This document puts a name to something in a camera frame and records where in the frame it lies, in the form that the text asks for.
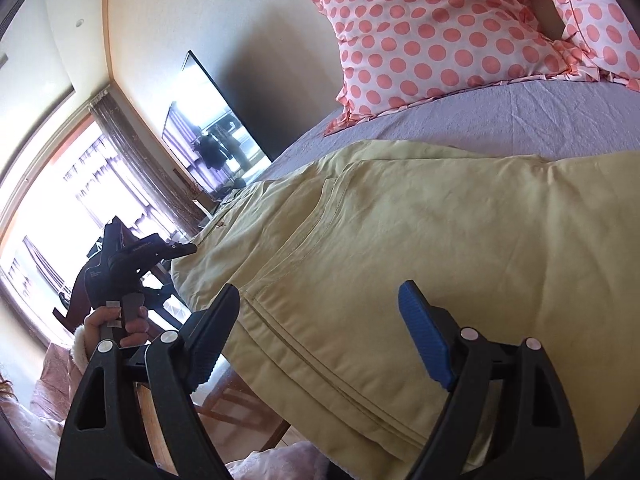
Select wall mounted television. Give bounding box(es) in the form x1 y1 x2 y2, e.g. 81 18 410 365
162 51 271 200

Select person's left hand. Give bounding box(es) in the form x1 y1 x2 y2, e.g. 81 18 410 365
82 306 150 358

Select left polka dot pillow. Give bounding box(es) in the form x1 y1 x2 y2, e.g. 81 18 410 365
311 0 600 134

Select khaki pants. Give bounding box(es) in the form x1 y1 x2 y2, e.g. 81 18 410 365
171 141 639 479

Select lavender bed sheet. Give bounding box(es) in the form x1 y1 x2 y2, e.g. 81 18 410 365
262 80 639 180

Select brown window curtain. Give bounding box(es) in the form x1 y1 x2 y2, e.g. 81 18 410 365
89 84 205 237

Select polka dot pillow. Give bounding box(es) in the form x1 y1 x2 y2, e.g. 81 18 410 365
311 0 600 134
551 0 639 91

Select right polka dot pillow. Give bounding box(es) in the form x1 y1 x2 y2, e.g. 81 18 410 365
551 0 639 91

